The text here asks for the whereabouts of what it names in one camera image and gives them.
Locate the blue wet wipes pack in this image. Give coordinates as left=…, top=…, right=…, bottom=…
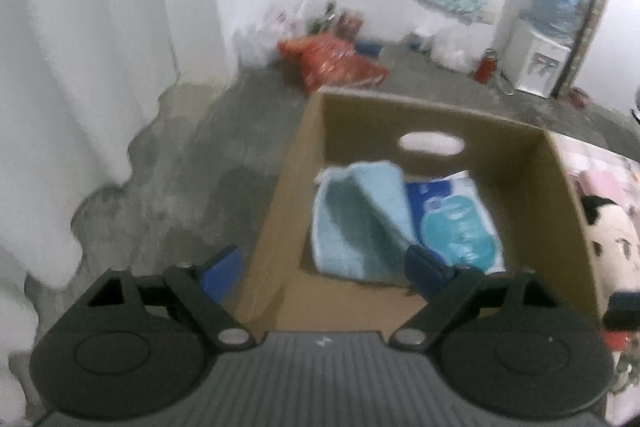
left=406, top=171, right=506, bottom=274

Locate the blue microfiber cloth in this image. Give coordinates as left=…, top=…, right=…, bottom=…
left=310, top=160, right=416, bottom=287

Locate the black-haired red-dress plush doll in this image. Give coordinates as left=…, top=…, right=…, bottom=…
left=582, top=195, right=639, bottom=395

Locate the pink knitted cloth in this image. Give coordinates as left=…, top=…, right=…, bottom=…
left=562, top=142, right=639, bottom=218

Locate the brown cardboard box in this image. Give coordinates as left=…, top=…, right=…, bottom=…
left=235, top=90, right=606, bottom=335

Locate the red thermos bottle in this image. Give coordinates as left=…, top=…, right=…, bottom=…
left=473, top=48, right=498, bottom=84

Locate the white water dispenser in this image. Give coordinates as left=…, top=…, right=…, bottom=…
left=501, top=18, right=570, bottom=98

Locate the white plastic bag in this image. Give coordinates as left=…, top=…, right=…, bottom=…
left=430, top=24, right=476, bottom=74

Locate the red snack bag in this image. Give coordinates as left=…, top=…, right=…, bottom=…
left=277, top=32, right=390, bottom=95

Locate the wooden framed picture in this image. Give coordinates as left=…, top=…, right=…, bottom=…
left=551, top=0, right=608, bottom=98

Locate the blue water bottle jug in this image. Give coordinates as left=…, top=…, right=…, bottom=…
left=527, top=0, right=591, bottom=46

